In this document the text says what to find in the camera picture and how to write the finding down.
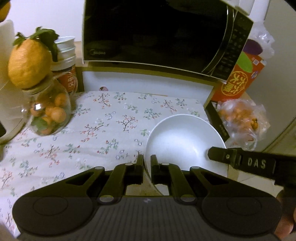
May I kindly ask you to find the black box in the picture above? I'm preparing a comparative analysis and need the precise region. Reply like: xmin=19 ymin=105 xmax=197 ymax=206
xmin=203 ymin=101 xmax=230 ymax=142

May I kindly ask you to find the person's right hand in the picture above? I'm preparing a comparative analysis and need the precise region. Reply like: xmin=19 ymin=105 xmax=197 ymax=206
xmin=276 ymin=189 xmax=296 ymax=240

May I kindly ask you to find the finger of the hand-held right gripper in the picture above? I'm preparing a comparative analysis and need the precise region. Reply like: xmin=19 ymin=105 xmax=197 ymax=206
xmin=208 ymin=146 xmax=242 ymax=167

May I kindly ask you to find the black microwave oven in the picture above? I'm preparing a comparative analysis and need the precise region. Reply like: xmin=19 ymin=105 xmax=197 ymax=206
xmin=82 ymin=0 xmax=254 ymax=80

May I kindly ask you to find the glass jar of small oranges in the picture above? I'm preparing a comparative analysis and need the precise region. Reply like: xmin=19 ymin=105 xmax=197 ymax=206
xmin=22 ymin=71 xmax=72 ymax=136

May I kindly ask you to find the plastic bag of oranges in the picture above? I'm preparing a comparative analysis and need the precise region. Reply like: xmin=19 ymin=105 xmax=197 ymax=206
xmin=216 ymin=98 xmax=271 ymax=150

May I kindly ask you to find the white ribbed container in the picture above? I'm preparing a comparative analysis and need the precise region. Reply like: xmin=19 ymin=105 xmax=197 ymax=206
xmin=55 ymin=36 xmax=76 ymax=62

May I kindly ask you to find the red carton box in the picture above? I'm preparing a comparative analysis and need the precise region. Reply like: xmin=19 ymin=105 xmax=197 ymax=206
xmin=211 ymin=39 xmax=266 ymax=102

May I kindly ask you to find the white box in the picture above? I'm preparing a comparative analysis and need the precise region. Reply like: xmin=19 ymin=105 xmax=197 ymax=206
xmin=225 ymin=0 xmax=271 ymax=15

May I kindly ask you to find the white air fryer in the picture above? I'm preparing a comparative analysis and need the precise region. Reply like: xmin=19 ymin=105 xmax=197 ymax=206
xmin=0 ymin=20 xmax=27 ymax=145

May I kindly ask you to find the large orange citrus fruit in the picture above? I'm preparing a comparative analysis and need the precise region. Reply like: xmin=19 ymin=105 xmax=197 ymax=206
xmin=8 ymin=27 xmax=59 ymax=89

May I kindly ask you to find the white bowl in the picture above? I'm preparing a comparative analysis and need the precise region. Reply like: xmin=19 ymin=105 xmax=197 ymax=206
xmin=145 ymin=114 xmax=228 ymax=196

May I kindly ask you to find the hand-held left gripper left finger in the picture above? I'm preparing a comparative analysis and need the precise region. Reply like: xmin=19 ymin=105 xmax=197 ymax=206
xmin=66 ymin=154 xmax=145 ymax=205

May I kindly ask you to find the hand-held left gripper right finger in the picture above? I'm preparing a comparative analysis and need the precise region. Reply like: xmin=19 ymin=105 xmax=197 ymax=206
xmin=150 ymin=155 xmax=228 ymax=204

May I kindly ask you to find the floral tablecloth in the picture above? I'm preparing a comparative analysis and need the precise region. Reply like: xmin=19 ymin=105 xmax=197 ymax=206
xmin=0 ymin=91 xmax=210 ymax=237

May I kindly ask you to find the red label tin can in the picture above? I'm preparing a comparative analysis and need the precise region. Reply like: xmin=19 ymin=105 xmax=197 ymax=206
xmin=51 ymin=54 xmax=78 ymax=93

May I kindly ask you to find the clear plastic bag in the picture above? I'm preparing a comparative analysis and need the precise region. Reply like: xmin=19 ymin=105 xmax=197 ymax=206
xmin=251 ymin=21 xmax=275 ymax=58

